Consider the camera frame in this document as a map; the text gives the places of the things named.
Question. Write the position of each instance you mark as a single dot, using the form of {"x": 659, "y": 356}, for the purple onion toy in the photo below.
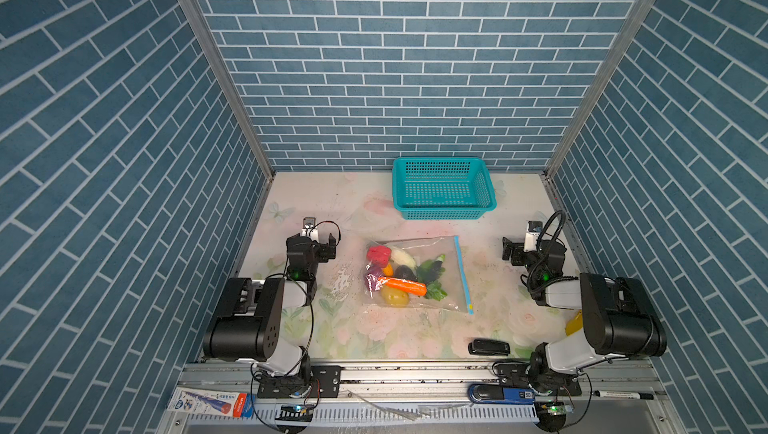
{"x": 374, "y": 277}

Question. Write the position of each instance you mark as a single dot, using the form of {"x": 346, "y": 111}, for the black stapler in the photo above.
{"x": 489, "y": 347}

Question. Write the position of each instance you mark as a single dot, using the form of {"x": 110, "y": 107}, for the yellow potato toy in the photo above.
{"x": 394, "y": 297}

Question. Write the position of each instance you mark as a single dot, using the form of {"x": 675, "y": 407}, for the clear zip top bag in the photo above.
{"x": 454, "y": 279}

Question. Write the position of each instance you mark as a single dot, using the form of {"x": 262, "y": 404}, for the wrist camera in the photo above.
{"x": 532, "y": 235}
{"x": 309, "y": 228}

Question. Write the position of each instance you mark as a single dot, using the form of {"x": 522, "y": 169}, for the red blue printed box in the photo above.
{"x": 217, "y": 403}

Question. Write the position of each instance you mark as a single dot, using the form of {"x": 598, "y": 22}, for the orange carrot toy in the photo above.
{"x": 407, "y": 286}

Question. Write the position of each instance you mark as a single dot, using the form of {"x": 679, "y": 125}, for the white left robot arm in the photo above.
{"x": 246, "y": 322}

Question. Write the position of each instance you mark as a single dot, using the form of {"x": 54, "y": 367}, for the yellow pencil cup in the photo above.
{"x": 575, "y": 324}

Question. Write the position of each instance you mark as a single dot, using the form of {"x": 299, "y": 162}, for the dark eggplant toy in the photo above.
{"x": 430, "y": 270}

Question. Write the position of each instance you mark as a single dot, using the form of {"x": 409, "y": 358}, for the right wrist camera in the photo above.
{"x": 532, "y": 235}

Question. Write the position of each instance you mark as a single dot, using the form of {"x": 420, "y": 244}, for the blue black device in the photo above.
{"x": 497, "y": 394}

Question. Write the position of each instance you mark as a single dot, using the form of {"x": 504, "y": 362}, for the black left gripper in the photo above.
{"x": 321, "y": 249}

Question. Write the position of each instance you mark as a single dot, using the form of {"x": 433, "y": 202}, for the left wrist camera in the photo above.
{"x": 309, "y": 228}

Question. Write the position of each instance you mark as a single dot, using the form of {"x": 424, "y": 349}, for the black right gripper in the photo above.
{"x": 519, "y": 249}

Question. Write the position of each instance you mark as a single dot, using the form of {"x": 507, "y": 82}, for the teal plastic basket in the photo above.
{"x": 442, "y": 188}

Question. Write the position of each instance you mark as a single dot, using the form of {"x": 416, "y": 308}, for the black avocado toy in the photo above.
{"x": 406, "y": 273}

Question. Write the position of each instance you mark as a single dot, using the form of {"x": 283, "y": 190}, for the black marker pen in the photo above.
{"x": 624, "y": 395}

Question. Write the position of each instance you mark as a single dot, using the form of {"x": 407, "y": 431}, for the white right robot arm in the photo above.
{"x": 618, "y": 319}

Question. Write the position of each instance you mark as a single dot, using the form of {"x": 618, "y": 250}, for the aluminium rail base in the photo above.
{"x": 427, "y": 396}

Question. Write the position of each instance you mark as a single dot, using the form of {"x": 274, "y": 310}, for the green leafy vegetable toy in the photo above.
{"x": 435, "y": 291}

